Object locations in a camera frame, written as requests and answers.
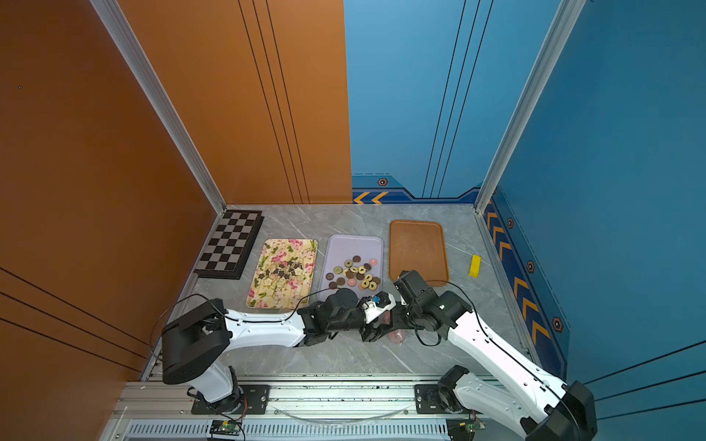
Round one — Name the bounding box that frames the left green circuit board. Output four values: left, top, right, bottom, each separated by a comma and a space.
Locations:
209, 419, 246, 440

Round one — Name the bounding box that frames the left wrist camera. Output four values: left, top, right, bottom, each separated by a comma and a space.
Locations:
362, 291, 396, 325

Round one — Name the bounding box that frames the lavender plastic tray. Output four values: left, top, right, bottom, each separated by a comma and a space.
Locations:
316, 234, 384, 301

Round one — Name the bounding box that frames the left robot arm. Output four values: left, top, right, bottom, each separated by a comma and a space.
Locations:
161, 288, 397, 415

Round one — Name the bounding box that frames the brown plastic tray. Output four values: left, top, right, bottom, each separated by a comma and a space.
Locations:
389, 220, 450, 287

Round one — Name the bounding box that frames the black white chessboard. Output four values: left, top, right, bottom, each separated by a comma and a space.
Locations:
194, 209, 264, 280

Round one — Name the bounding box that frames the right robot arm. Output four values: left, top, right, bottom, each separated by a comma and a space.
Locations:
391, 271, 598, 440

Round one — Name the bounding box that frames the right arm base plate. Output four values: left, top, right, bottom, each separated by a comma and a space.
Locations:
414, 384, 452, 415

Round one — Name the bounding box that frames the pile of mixed round cookies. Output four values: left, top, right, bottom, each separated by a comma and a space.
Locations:
321, 252, 382, 292

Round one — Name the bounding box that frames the yellow rectangular block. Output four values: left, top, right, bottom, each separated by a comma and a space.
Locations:
469, 255, 482, 277

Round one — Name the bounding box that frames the floral pattern tray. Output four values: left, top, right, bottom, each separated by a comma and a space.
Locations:
246, 239, 318, 310

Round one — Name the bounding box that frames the ziploc bag of pink cookies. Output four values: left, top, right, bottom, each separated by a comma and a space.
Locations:
384, 312, 406, 345

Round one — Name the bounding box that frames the right green circuit board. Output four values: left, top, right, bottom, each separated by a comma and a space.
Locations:
446, 419, 486, 441

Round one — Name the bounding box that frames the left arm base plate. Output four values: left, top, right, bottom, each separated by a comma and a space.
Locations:
187, 384, 270, 416

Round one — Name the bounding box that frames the green circuit board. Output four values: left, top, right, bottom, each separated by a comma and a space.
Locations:
209, 419, 246, 440
446, 419, 486, 441

